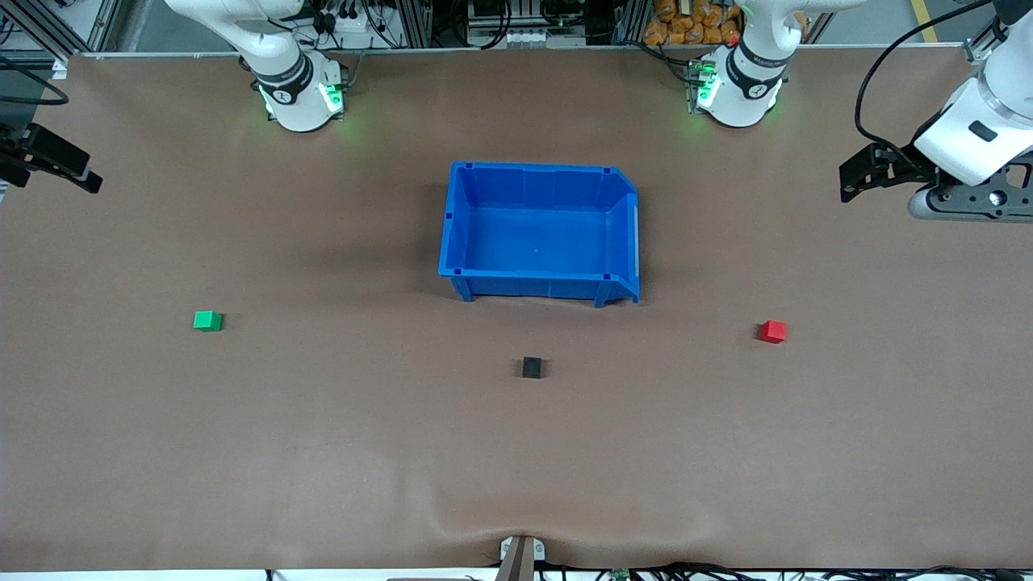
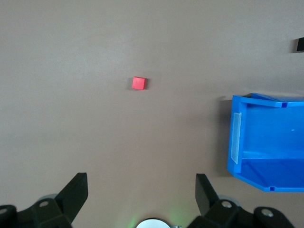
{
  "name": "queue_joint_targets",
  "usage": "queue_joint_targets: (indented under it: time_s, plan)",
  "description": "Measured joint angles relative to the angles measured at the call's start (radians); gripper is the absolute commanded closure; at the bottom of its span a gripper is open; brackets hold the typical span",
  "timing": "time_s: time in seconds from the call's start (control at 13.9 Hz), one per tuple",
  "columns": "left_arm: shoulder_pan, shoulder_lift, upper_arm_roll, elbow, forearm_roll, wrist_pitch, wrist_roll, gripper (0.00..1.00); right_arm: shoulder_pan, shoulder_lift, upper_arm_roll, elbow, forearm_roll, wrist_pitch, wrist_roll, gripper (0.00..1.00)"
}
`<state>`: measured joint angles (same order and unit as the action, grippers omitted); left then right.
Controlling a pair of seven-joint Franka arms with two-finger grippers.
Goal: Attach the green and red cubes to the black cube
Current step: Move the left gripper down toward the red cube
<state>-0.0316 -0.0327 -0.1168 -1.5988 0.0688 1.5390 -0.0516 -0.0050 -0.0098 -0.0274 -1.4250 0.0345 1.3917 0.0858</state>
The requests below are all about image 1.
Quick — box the bag of orange items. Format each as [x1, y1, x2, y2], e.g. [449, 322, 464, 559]
[642, 0, 745, 47]

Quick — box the white power strip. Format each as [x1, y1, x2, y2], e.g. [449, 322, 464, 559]
[316, 0, 387, 51]

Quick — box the blue plastic storage bin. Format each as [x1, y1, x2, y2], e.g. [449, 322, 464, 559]
[438, 161, 641, 308]

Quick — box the grey electronics box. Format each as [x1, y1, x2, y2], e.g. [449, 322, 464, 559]
[466, 0, 588, 51]

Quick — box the grey table edge clamp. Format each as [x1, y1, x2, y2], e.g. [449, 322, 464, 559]
[497, 535, 548, 581]

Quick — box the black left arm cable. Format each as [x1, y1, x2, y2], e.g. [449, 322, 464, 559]
[855, 0, 995, 151]

